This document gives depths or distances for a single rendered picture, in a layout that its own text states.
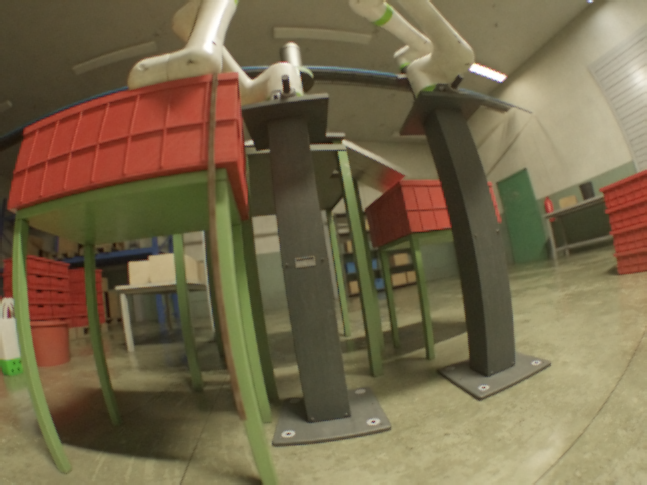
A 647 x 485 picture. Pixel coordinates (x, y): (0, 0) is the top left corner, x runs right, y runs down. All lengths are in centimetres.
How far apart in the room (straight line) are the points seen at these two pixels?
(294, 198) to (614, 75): 589
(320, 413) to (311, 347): 19
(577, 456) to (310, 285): 72
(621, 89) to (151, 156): 605
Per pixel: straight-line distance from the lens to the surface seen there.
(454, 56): 106
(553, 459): 60
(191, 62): 64
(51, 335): 221
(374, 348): 105
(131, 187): 54
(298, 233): 70
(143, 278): 261
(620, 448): 63
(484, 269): 84
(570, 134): 620
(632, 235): 236
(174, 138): 53
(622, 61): 611
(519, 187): 674
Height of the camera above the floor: 39
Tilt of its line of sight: 9 degrees up
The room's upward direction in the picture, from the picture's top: 9 degrees counter-clockwise
